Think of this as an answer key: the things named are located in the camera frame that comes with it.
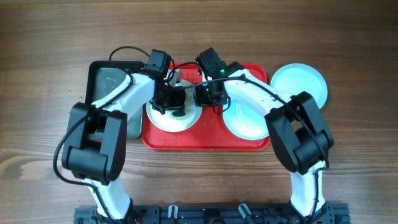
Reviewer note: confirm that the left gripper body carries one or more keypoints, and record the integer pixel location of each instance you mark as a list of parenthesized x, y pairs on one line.
[(171, 98)]

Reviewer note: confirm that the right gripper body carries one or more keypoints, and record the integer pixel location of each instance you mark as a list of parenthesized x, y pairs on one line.
[(204, 96)]

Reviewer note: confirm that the white round plate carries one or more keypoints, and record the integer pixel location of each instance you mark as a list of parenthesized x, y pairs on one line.
[(169, 123)]

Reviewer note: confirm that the light blue plate front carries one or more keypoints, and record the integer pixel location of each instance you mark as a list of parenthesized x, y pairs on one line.
[(297, 77)]

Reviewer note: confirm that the light blue plate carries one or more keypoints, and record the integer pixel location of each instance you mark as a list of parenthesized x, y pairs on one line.
[(244, 122), (297, 77)]

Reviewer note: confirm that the green yellow sponge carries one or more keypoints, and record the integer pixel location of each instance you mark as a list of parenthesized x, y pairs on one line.
[(179, 113)]

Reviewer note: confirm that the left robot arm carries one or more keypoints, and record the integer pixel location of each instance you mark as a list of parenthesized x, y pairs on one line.
[(93, 150)]

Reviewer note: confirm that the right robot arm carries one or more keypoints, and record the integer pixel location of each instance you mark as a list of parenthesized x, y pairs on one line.
[(298, 131)]

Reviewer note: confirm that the red plastic tray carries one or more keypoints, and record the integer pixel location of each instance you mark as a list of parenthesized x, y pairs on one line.
[(207, 131)]

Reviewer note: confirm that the black metal tray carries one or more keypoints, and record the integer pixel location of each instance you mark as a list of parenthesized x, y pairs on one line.
[(103, 78)]

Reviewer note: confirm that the light blue plate right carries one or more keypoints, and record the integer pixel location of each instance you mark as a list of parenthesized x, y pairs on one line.
[(244, 122)]

